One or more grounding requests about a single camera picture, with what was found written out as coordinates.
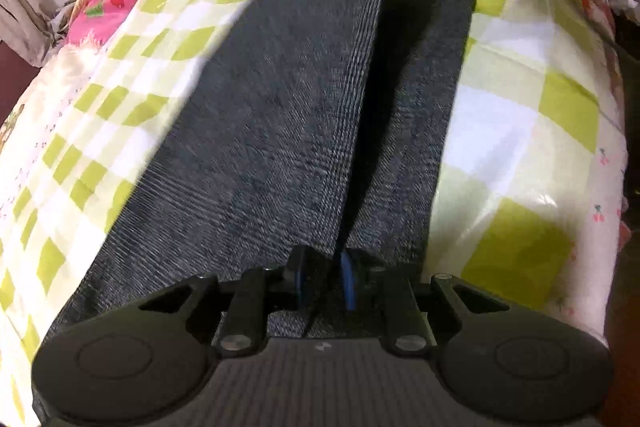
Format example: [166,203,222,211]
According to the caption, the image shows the dark grey striped pants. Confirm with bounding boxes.
[52,0,475,332]

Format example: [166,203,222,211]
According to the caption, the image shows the green checkered plastic bed cover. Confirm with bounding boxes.
[1,0,627,426]

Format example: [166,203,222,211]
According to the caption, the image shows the pink floral bedsheet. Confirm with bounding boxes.
[1,0,138,155]

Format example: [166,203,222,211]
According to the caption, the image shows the beige curtain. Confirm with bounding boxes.
[0,0,66,67]

